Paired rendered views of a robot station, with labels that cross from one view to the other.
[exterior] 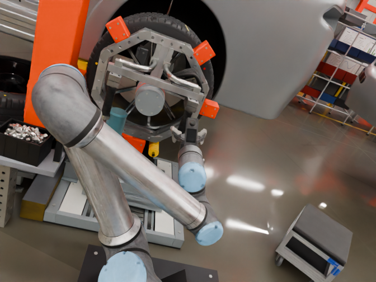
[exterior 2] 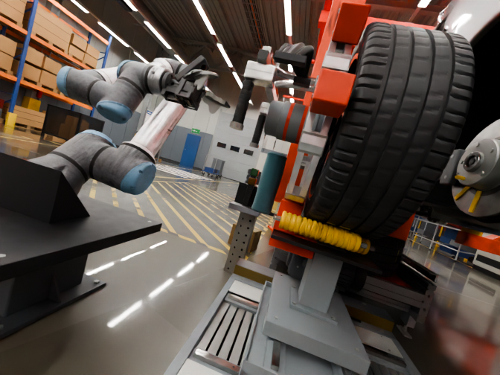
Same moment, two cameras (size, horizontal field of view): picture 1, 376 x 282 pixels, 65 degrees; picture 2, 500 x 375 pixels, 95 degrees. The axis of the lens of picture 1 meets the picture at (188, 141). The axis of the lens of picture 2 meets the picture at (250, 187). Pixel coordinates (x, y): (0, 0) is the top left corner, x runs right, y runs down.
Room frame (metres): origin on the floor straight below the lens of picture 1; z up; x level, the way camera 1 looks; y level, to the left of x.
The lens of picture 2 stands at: (1.62, -0.57, 0.62)
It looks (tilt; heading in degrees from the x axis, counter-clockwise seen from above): 3 degrees down; 115
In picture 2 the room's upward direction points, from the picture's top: 16 degrees clockwise
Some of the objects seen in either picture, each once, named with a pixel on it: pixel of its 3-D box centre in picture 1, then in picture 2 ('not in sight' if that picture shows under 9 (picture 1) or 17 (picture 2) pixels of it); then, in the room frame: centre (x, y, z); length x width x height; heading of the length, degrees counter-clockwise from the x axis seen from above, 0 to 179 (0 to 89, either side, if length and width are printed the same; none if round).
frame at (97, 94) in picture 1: (150, 89); (314, 128); (1.41, 0.27, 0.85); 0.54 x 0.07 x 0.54; 105
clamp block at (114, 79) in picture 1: (114, 77); (271, 110); (1.17, 0.38, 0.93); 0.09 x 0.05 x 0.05; 15
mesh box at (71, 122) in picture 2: not in sight; (74, 128); (-6.69, 3.49, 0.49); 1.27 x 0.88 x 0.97; 14
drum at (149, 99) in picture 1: (150, 94); (295, 123); (1.34, 0.25, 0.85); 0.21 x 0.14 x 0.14; 15
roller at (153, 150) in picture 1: (154, 141); (318, 231); (1.54, 0.18, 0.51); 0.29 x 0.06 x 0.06; 15
